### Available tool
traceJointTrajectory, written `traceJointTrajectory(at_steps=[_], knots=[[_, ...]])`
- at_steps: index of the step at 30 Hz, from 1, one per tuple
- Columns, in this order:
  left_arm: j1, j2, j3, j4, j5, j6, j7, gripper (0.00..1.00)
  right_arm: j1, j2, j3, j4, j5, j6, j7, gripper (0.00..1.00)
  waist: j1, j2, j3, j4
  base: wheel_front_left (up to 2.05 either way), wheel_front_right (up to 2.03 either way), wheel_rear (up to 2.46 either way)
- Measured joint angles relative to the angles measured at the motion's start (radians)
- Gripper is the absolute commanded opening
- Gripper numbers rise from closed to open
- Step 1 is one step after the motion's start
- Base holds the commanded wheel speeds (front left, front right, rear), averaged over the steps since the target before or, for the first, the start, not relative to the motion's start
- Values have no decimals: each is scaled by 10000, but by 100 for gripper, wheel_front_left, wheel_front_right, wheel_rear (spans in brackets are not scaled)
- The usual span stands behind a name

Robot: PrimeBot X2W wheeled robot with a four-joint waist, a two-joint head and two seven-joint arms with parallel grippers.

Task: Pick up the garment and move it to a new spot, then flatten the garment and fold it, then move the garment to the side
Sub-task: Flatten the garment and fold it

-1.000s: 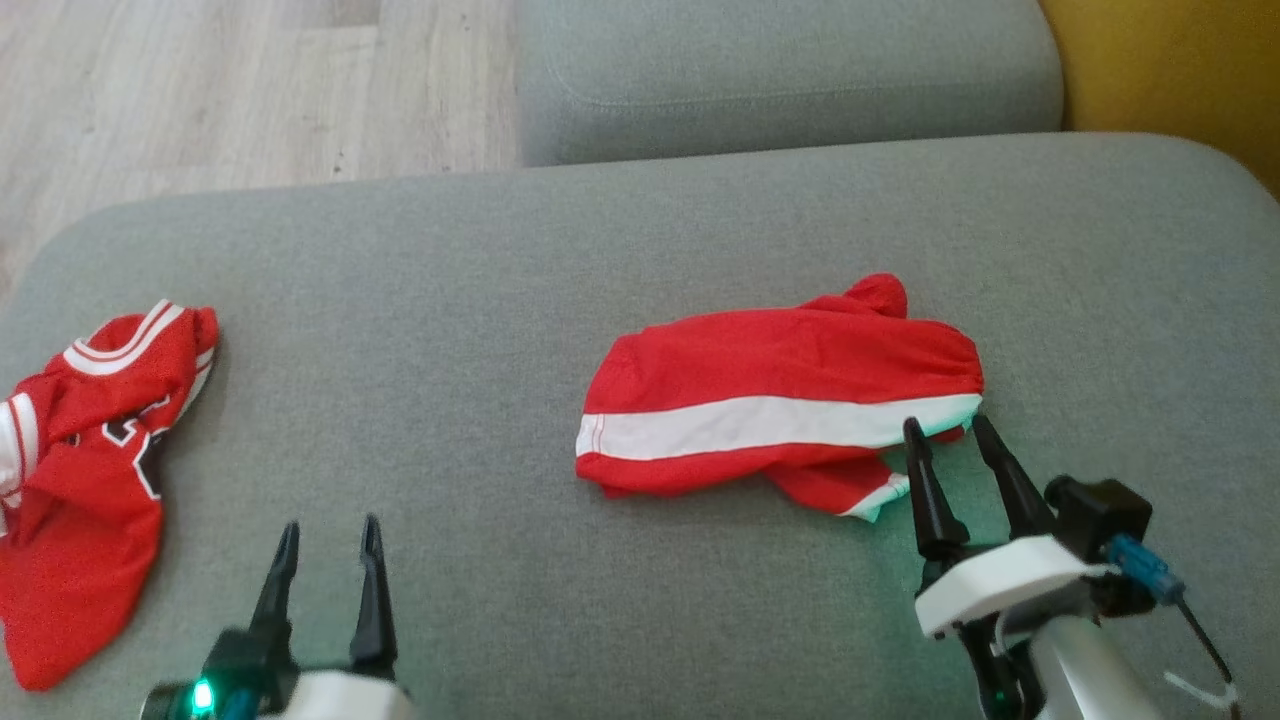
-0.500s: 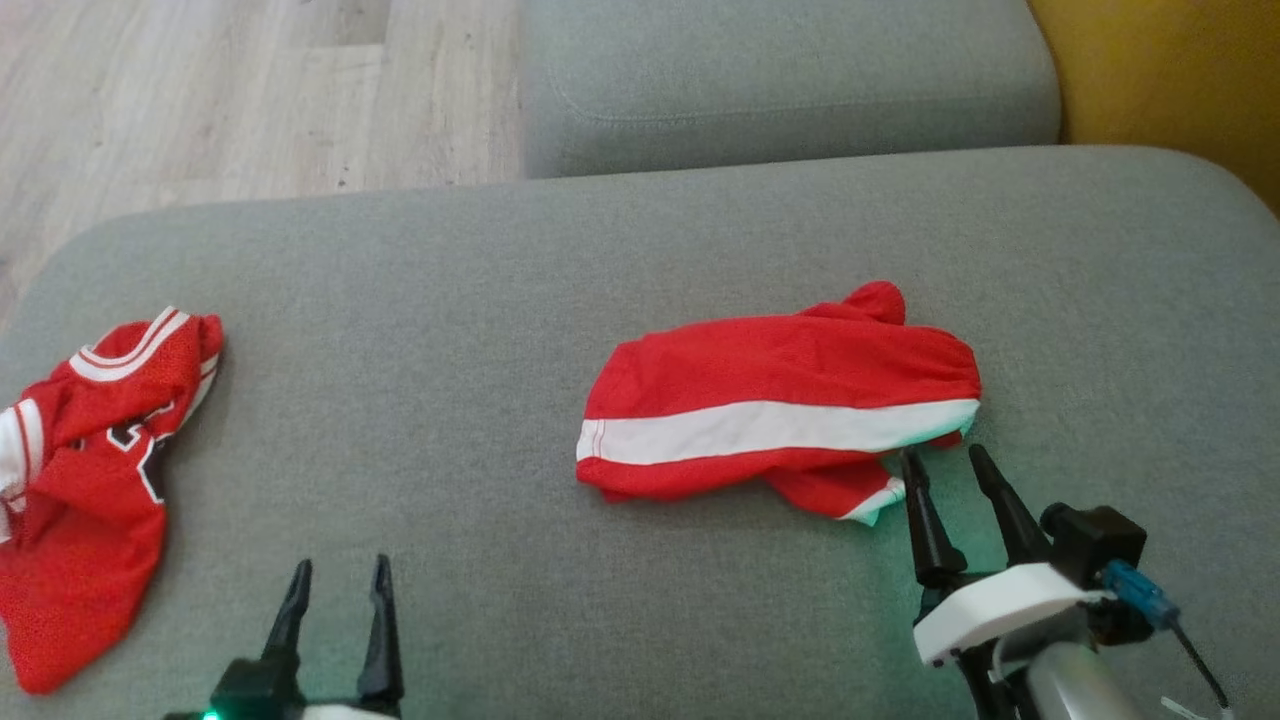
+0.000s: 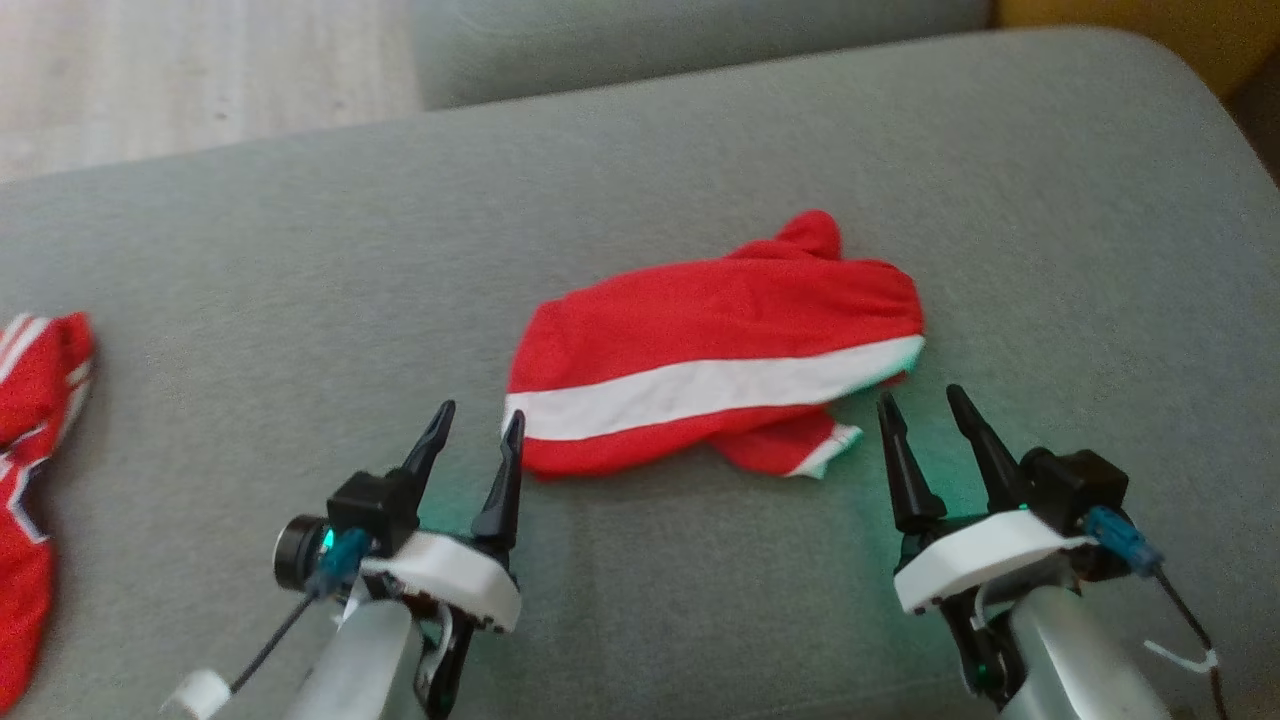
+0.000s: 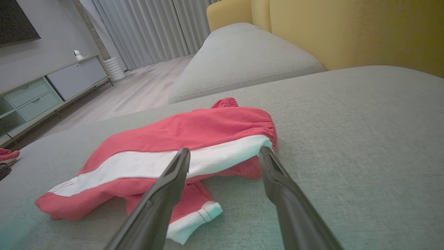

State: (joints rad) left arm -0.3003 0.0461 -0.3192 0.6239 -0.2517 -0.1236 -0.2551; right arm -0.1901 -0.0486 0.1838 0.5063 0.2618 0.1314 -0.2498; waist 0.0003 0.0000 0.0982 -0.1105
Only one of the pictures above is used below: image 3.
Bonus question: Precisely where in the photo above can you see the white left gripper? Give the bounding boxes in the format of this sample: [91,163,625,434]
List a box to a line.
[360,400,527,634]

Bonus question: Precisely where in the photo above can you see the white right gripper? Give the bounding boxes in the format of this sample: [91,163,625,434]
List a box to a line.
[877,384,1098,615]

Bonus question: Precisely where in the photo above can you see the red garment with white stripe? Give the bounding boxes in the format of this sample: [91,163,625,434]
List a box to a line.
[503,208,927,482]

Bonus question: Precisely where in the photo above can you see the red jersey with label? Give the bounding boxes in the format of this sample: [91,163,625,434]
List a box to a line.
[0,311,97,714]

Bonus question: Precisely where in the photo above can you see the grey sofa seat cushion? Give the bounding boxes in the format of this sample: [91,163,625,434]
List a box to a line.
[0,27,1280,720]

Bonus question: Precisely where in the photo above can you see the yellow furniture piece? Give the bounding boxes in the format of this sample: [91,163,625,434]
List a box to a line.
[994,0,1280,101]

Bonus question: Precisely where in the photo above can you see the grey sofa back cushion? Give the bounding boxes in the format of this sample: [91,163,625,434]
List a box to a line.
[410,0,997,112]

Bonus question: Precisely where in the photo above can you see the white cable clip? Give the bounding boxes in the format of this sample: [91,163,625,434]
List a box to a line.
[163,668,235,720]

